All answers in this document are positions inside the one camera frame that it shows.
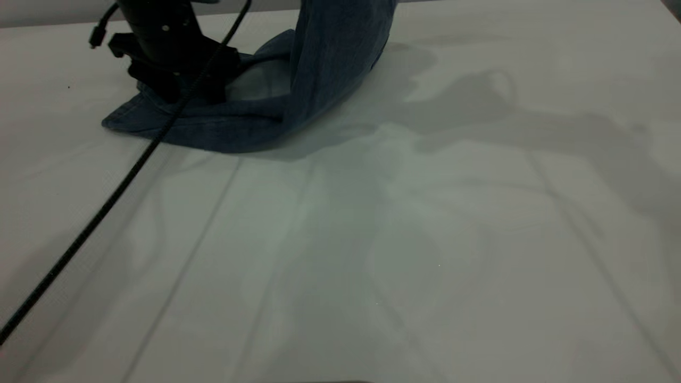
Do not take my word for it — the blue denim pants basketball print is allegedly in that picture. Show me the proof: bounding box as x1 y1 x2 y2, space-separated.
101 0 397 154

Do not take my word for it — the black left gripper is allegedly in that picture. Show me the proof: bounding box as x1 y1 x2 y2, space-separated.
109 0 240 104

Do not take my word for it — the long black braided cable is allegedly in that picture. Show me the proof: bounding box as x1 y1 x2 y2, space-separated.
0 0 253 345

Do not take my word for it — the short black cable with plug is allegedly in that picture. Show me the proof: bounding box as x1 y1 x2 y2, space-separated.
89 3 120 48

